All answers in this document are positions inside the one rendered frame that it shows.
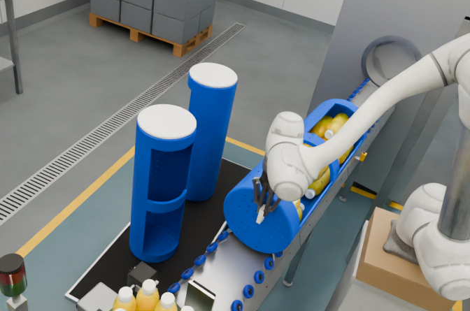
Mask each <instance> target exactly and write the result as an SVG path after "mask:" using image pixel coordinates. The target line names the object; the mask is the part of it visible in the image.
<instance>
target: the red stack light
mask: <svg viewBox="0 0 470 311"><path fill-rule="evenodd" d="M25 274H26V270H25V265H23V267H22V268H21V269H20V270H19V271H18V272H16V273H14V274H11V275H3V274H1V273H0V283H2V284H4V285H13V284H17V283H18V282H20V281H21V280H22V279H23V278H24V277H25Z"/></svg>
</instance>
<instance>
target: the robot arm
mask: <svg viewBox="0 0 470 311"><path fill-rule="evenodd" d="M455 83H457V84H458V96H459V116H460V120H461V122H462V128H461V131H460V136H459V140H458V143H457V148H456V151H455V156H454V159H453V164H452V168H451V171H450V176H449V179H448V183H447V187H446V186H444V185H440V184H437V183H429V184H426V185H422V186H421V187H419V188H417V189H416V190H415V191H414V192H413V193H412V194H411V195H410V196H409V198H408V200H407V202H406V203H405V205H404V207H403V209H402V211H401V214H400V216H399V219H398V220H397V219H393V220H392V221H391V222H390V224H391V229H390V233H389V236H388V238H387V242H386V243H385V244H384V246H383V250H384V251H385V252H387V253H389V254H394V255H396V256H399V257H401V258H403V259H405V260H407V261H410V262H412V263H414V264H416V265H418V266H420V268H421V271H422V273H423V275H424V277H425V279H426V281H427V282H428V284H429V285H430V286H431V288H432V289H433V290H434V291H435V292H436V293H438V294H439V295H440V296H442V297H445V298H447V299H449V300H452V301H461V300H465V299H468V298H470V33H469V34H466V35H464V36H461V37H459V38H457V39H455V40H453V41H451V42H449V43H446V44H445V45H442V46H441V47H440V48H438V49H437V50H435V51H433V52H431V53H429V54H428V55H426V56H425V57H423V58H422V59H421V60H420V61H418V62H416V63H415V64H414V65H412V66H411V67H409V68H408V69H406V70H405V71H403V72H402V73H400V74H399V75H397V76H395V77H394V78H393V79H391V80H389V81H388V82H386V83H385V84H384V85H382V86H381V87H380V88H378V89H377V90H376V91H375V92H374V93H373V94H372V95H371V96H370V97H369V98H368V99H367V100H366V101H365V102H364V103H363V104H362V105H361V106H360V107H359V109H358V110H357V111H356V112H355V113H354V114H353V115H352V117H351V118H350V119H349V120H348V121H347V122H346V123H345V124H344V125H343V126H342V127H341V128H340V129H339V130H338V132H337V133H336V134H335V135H334V136H332V137H331V138H330V139H329V140H328V141H326V142H325V143H323V144H321V145H319V146H316V147H306V146H304V145H303V142H304V139H303V136H304V121H303V119H302V117H300V116H299V115H298V114H296V113H292V112H281V113H279V114H278V115H277V116H276V118H275V119H274V121H273V122H272V124H271V127H270V129H269V133H268V136H267V139H266V152H265V155H264V161H263V163H262V168H263V171H262V175H261V177H260V178H259V177H258V176H255V177H254V178H253V179H252V183H253V185H254V203H255V204H257V205H258V207H257V213H258V217H257V221H256V222H257V223H258V224H260V223H261V222H262V221H263V220H264V218H265V217H266V216H267V215H268V213H269V212H273V211H274V210H275V209H276V207H277V206H278V204H279V203H280V202H281V201H282V200H284V201H297V200H299V199H300V198H301V197H302V196H303V195H304V194H305V193H306V191H307V189H308V187H309V185H310V184H311V183H312V181H314V180H315V179H317V178H318V174H319V172H320V171H321V170H322V169H323V168H324V167H325V166H327V165H329V164H330V163H332V162H333V161H335V160H336V159H338V158H339V157H340V156H341V155H343V154H344V153H345V152H346V151H347V150H348V149H349V148H350V147H352V145H353V144H354V143H355V142H356V141H357V140H358V139H359V138H360V137H361V136H362V135H363V134H364V133H365V132H366V131H367V130H368V129H369V128H370V127H371V126H372V125H373V124H374V123H375V122H376V121H377V120H378V119H379V118H380V117H381V116H382V115H383V113H385V112H386V111H387V110H388V109H389V108H390V107H392V106H393V105H394V104H396V103H397V102H399V101H401V100H402V99H405V98H407V97H410V96H413V95H416V94H420V93H423V92H428V91H431V90H434V89H439V88H442V87H446V86H448V85H452V84H455ZM260 184H261V186H262V193H261V195H260ZM267 192H268V193H269V194H268V199H267V201H266V205H265V204H264V203H265V199H266V195H267ZM274 194H276V196H277V197H278V199H277V200H276V202H275V203H274V204H273V206H271V204H272V201H273V197H274Z"/></svg>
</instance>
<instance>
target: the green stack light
mask: <svg viewBox="0 0 470 311"><path fill-rule="evenodd" d="M26 288H27V276H26V274H25V277H24V278H23V279H22V280H21V281H20V282H18V283H17V284H13V285H4V284H2V283H0V290H1V293H2V294H3V295H4V296H7V297H14V296H18V295H20V294H21V293H23V292H24V291H25V289H26Z"/></svg>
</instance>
